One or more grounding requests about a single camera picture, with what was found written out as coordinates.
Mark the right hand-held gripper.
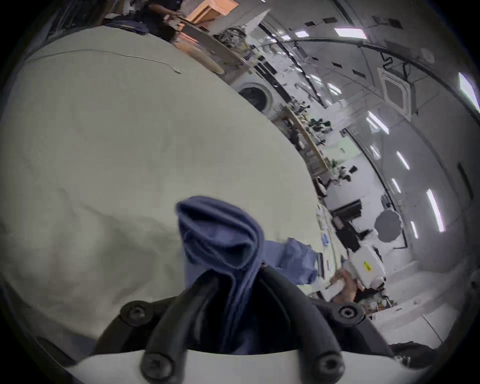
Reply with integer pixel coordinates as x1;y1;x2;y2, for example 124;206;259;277
325;240;388;300

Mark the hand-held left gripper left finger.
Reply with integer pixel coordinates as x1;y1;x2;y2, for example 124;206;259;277
93;277;221;380

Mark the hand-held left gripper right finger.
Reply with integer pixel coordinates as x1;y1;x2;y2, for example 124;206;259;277
258;266;395;380

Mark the blue shirt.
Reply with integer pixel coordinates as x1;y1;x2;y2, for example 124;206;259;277
175;195;325;355

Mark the person's right hand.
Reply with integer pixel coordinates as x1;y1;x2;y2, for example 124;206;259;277
330;269;358;305

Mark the bed with beige sheet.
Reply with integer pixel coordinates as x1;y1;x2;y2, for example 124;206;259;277
0;25;340;366

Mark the white washing machine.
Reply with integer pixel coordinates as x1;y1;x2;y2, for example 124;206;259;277
234;70;279;114

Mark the thin white cable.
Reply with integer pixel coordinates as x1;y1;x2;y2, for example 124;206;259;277
25;48;181;74

